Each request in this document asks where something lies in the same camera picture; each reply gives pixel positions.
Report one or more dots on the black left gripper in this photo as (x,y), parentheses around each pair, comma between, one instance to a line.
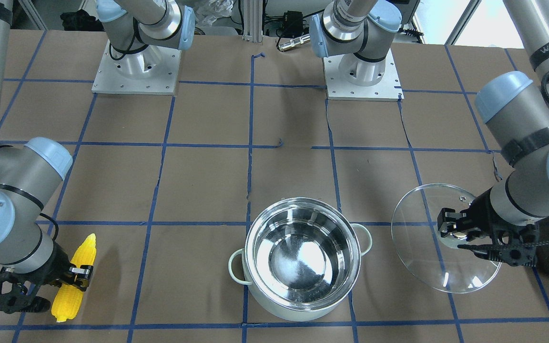
(480,213)

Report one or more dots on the silver cable connector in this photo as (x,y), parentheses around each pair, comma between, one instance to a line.
(293,43)

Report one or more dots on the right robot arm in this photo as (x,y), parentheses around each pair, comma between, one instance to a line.
(28,178)

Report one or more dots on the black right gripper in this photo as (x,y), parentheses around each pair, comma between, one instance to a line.
(58,263)

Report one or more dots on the white steel cooking pot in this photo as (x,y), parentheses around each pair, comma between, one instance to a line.
(300,259)

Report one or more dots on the glass pot lid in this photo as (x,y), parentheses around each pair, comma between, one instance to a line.
(437,261)

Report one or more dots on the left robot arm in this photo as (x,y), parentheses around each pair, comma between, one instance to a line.
(515,109)

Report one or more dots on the yellow toy corn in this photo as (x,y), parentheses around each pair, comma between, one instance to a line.
(69,298)

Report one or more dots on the aluminium frame post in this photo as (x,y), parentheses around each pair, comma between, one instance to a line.
(253,20)

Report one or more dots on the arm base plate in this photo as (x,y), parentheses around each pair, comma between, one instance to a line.
(349,78)
(152,71)

